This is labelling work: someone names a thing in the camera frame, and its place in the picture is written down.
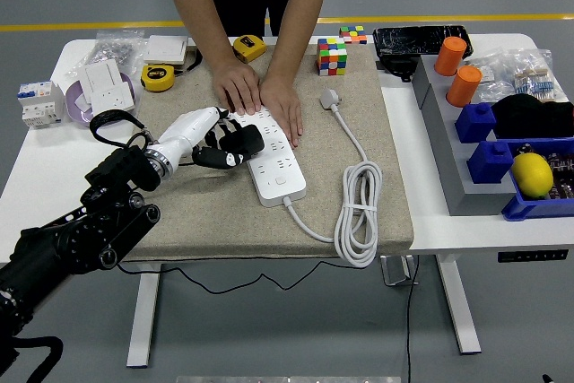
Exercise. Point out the small white plastic piece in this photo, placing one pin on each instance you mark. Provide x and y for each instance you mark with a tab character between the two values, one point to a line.
83	103

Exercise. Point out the yellow lemon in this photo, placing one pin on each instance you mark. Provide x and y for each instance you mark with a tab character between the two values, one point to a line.
531	174

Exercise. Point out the black plastic tray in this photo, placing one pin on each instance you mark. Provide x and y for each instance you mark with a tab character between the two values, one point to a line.
403	40

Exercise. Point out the grey-brown mat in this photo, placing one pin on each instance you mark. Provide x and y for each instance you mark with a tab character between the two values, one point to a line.
224	221

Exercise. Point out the black table control panel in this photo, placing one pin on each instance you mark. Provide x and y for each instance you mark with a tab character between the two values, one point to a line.
531	256

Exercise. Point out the white switch panel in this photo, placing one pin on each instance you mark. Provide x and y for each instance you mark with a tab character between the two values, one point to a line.
103	75

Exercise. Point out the person's right forearm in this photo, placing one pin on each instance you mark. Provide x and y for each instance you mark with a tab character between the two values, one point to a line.
197	2

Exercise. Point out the squarish yellow tape measure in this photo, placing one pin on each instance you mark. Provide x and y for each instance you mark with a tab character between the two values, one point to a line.
249	46

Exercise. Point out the white wall socket panel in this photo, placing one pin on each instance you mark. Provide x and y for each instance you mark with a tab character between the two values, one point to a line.
112	98

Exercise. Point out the orange cylinder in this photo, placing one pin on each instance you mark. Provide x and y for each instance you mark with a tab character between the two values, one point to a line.
450	56
464	85

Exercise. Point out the round yellow tape measure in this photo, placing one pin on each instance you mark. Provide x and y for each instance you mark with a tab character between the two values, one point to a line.
157	78

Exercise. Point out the purple bowl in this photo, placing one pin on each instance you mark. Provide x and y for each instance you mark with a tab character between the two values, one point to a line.
74	107

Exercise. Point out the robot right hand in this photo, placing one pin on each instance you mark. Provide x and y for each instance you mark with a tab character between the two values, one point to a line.
547	379

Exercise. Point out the person's right hand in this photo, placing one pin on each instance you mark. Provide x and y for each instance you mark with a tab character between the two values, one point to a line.
235	84

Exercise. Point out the white power strip plug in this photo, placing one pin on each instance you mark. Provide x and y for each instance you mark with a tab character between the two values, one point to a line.
330	99

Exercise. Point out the white circuit breaker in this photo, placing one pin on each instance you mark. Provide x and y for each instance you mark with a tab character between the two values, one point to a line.
38	102

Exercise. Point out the dark circuit board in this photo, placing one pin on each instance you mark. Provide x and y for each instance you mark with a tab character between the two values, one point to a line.
562	176

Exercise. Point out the large colourful puzzle cube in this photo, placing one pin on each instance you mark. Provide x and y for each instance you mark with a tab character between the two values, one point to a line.
332	56

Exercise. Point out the clear bag of small parts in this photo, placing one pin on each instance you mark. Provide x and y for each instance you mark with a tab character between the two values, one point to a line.
493	82

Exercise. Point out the person's left hand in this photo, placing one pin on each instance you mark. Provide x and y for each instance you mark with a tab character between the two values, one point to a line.
280	100

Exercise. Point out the clear bag of screws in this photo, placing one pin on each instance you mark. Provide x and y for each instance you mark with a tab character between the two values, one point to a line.
114	49

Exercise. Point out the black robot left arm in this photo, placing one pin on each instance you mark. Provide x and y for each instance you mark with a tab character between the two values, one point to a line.
67	235

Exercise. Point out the silver bracket under table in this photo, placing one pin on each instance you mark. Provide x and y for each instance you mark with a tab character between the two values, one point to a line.
397	271

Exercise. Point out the clear bag of resistors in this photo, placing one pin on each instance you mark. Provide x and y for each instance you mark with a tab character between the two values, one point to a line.
536	80

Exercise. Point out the white wall switch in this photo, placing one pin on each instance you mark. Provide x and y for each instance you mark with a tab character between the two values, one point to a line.
166	49

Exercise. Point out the black cloth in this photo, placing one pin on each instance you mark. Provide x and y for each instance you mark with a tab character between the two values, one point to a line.
533	116

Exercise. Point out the white power strip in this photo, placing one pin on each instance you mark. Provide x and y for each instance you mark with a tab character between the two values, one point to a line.
278	181

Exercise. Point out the black power brick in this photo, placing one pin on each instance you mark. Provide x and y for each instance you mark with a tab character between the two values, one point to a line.
397	67

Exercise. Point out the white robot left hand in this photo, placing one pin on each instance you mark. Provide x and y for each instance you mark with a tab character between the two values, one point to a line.
188	132

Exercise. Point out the person's left forearm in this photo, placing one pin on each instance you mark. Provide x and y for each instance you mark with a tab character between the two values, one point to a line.
305	11

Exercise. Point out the blue plastic bin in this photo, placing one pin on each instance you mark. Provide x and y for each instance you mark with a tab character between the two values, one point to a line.
529	210

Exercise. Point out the small colourful puzzle cube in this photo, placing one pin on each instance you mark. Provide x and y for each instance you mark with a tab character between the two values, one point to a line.
353	34

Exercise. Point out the white table leg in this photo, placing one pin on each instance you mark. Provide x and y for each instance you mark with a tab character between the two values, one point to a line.
143	311
459	311

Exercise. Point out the grey stepped block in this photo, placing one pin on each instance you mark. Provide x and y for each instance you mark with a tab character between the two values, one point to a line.
448	154

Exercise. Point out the blue block with knob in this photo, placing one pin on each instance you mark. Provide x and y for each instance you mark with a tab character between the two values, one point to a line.
475	122
491	161

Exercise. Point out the black plug adapter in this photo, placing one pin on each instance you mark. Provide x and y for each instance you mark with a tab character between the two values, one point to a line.
246	143

